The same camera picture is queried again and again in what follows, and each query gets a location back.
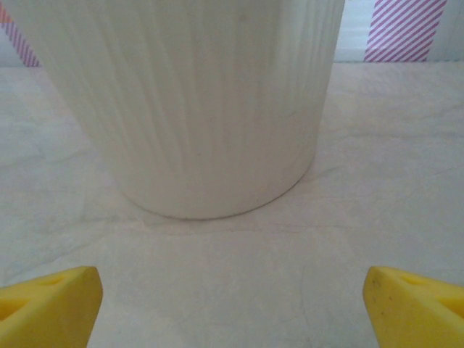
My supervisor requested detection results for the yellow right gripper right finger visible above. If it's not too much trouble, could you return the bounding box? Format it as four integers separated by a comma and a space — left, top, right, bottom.
363, 266, 464, 348

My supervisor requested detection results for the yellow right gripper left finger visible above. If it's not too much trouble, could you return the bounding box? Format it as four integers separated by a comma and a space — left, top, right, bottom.
0, 265, 104, 348

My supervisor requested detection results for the white bin with blue rim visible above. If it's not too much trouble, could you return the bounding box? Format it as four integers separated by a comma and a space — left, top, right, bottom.
5, 0, 345, 221

